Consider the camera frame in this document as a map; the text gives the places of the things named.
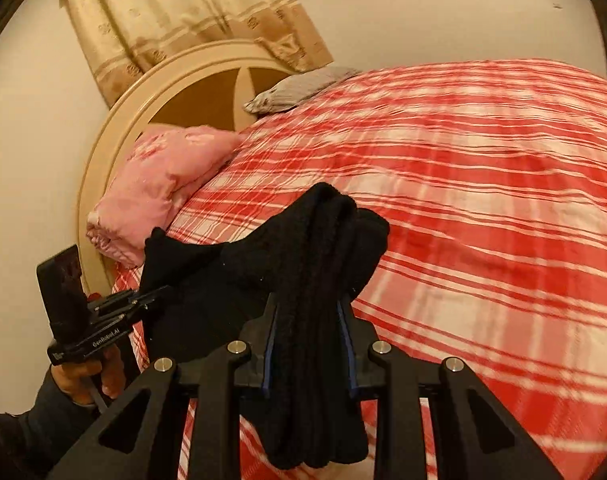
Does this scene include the black pants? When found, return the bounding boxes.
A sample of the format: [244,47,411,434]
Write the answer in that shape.
[140,183,390,469]

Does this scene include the dark sleeved left forearm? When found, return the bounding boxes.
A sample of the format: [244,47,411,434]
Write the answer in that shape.
[0,372,99,479]

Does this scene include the person's left hand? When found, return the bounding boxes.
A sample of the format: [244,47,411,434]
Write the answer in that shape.
[50,346,126,406]

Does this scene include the pink pillow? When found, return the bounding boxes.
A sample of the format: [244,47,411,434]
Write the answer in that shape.
[86,124,242,269]

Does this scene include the cream round headboard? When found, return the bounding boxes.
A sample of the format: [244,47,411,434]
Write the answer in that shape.
[76,40,294,295]

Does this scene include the red white plaid bedspread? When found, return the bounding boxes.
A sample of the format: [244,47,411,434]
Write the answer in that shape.
[110,57,607,480]

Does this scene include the grey striped pillow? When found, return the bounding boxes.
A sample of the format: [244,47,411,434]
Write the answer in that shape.
[244,66,360,115]

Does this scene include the beige patterned curtain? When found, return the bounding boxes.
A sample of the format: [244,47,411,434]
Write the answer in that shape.
[61,0,333,105]

